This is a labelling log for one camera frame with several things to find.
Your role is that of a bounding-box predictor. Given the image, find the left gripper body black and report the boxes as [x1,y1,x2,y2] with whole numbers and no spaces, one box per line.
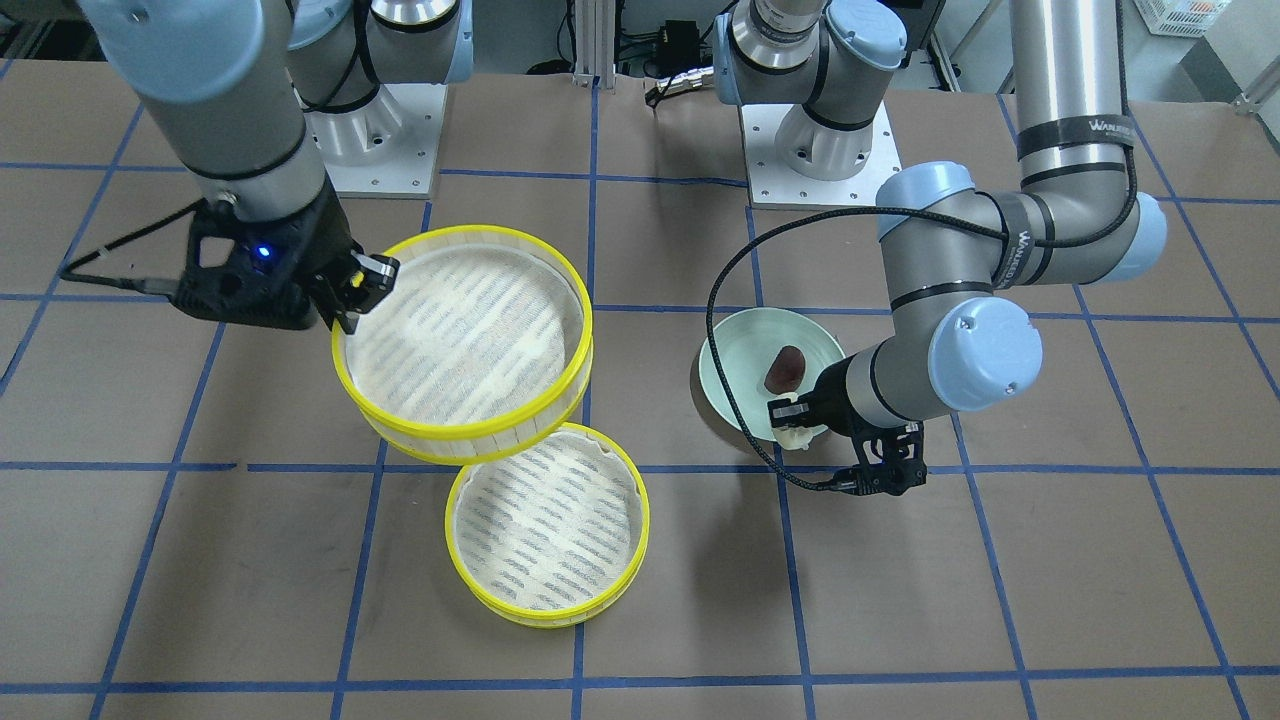
[797,360,874,438]

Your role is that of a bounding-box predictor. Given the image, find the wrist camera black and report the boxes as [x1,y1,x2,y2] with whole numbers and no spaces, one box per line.
[832,421,928,496]
[170,200,317,331]

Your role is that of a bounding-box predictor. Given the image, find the yellow steamer layer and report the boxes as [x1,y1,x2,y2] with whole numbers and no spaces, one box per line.
[444,423,652,629]
[332,224,593,465]

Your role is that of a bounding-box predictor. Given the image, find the aluminium frame post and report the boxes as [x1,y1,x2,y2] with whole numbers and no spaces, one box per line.
[571,0,617,91]

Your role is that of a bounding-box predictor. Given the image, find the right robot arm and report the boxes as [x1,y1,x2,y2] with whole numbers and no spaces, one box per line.
[60,1,474,333]

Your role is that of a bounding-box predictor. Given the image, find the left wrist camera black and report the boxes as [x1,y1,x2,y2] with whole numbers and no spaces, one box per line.
[832,421,928,496]

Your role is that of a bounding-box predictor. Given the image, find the white steamed bun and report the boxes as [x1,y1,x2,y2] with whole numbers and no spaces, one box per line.
[772,425,827,451]

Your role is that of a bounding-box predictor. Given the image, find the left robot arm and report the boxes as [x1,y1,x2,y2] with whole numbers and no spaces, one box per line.
[762,1,1167,446]

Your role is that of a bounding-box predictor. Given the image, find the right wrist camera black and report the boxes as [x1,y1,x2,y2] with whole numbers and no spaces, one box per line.
[170,200,317,331]

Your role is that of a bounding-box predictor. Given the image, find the dark brown bun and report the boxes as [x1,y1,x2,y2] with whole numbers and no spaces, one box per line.
[763,345,806,395]

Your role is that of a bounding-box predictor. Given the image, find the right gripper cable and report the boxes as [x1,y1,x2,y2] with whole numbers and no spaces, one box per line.
[60,200,206,296]

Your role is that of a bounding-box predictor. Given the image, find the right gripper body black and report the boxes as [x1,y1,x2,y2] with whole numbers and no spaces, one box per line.
[189,184,362,331]

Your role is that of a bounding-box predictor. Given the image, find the light green plate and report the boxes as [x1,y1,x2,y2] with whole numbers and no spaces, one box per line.
[714,307,846,442]

